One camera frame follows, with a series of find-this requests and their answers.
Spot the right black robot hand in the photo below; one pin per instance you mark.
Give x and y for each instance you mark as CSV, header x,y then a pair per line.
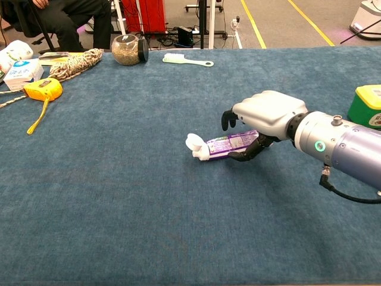
x,y
268,110

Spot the purple white toothpaste tube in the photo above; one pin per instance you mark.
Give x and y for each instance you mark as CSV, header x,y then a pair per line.
x,y
220,146

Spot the yellow green lidded box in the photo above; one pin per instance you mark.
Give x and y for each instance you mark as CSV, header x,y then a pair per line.
x,y
364,110

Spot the black tripod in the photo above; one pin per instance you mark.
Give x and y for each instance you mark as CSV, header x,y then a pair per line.
x,y
203,24

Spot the mint green brush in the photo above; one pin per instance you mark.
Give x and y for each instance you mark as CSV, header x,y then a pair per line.
x,y
172,58

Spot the small black box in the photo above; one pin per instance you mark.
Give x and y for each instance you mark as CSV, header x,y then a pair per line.
x,y
185,35

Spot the white machine base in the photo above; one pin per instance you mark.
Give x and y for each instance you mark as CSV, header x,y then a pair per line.
x,y
366,18

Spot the blue carpet table mat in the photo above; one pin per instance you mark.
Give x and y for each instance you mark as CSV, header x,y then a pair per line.
x,y
149,178

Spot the round glass jar black lid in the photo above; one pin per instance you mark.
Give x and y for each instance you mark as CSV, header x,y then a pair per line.
x,y
125,50

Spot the red cabinet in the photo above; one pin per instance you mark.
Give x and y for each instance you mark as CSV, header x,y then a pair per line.
x,y
143,15

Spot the seated person black trousers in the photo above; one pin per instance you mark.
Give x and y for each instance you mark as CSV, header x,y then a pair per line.
x,y
77,21

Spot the yellow razor blister pack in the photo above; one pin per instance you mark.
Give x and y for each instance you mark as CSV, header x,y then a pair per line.
x,y
49,59

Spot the yellow tape measure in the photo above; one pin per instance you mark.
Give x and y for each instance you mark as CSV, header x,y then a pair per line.
x,y
43,89

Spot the black slanted light stand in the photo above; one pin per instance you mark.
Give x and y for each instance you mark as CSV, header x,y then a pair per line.
x,y
44,32

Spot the white blue milk carton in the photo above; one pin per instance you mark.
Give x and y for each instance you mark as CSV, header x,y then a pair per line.
x,y
22,73

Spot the white frame leg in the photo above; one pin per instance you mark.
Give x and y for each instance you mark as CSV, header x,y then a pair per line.
x,y
119,18
211,24

